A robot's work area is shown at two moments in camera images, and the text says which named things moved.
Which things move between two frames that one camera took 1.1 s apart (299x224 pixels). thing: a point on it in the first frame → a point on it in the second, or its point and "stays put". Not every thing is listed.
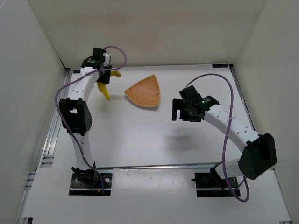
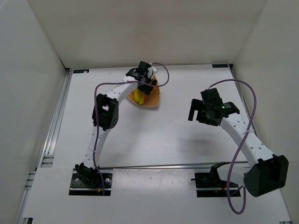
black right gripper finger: x=177 y=104 → x=195 y=106
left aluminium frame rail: x=46 y=159 stays put
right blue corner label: x=220 y=66 stays put
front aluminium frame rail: x=118 y=167 stays put
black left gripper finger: x=104 y=76 → x=145 y=87
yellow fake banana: x=103 y=87 → x=139 y=96
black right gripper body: x=178 y=109 → x=198 y=112
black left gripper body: x=104 y=77 → x=146 y=86
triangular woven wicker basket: x=145 y=92 stays put
